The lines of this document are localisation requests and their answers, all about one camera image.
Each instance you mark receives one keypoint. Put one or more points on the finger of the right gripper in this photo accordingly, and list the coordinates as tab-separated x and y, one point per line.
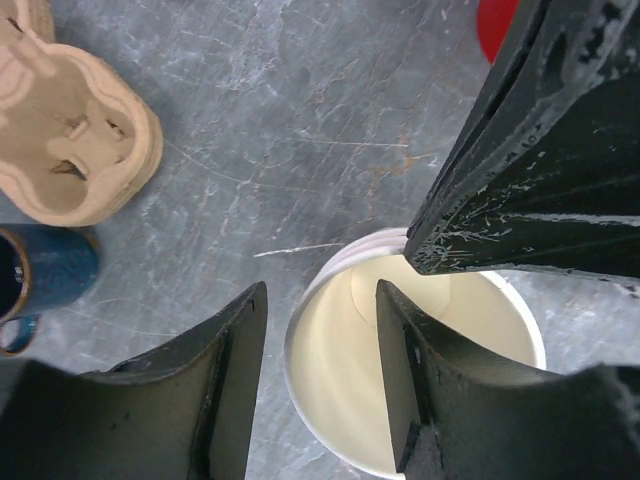
544	175

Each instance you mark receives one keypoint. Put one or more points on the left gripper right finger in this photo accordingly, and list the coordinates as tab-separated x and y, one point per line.
457	410

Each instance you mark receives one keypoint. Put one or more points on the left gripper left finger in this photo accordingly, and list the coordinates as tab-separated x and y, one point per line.
183	410

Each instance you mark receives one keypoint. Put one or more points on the red cup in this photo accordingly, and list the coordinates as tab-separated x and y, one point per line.
493	20

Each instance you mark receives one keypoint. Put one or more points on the dark blue ceramic mug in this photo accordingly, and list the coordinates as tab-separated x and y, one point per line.
42	268

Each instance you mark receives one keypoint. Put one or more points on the cardboard cup carrier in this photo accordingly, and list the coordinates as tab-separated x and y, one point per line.
77	143

